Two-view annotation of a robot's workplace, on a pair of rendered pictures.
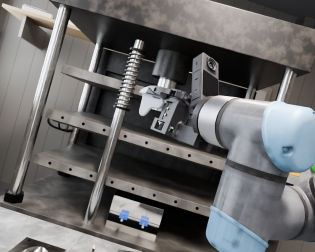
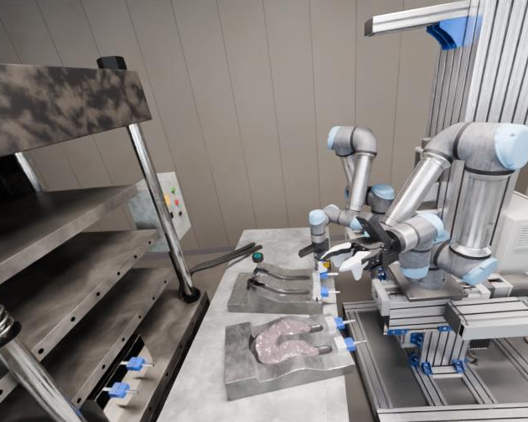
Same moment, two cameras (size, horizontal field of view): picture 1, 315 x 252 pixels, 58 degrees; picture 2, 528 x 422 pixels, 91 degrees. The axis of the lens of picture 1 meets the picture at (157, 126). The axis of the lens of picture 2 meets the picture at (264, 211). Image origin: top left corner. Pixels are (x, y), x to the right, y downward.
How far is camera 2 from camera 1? 0.97 m
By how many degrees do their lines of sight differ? 79
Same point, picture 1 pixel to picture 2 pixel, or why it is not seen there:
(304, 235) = not seen: hidden behind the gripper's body
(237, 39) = (84, 115)
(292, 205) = not seen: hidden behind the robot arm
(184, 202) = (144, 307)
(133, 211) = (122, 376)
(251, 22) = (80, 84)
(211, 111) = (414, 241)
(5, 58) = not seen: outside the picture
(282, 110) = (437, 222)
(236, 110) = (424, 233)
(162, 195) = (128, 329)
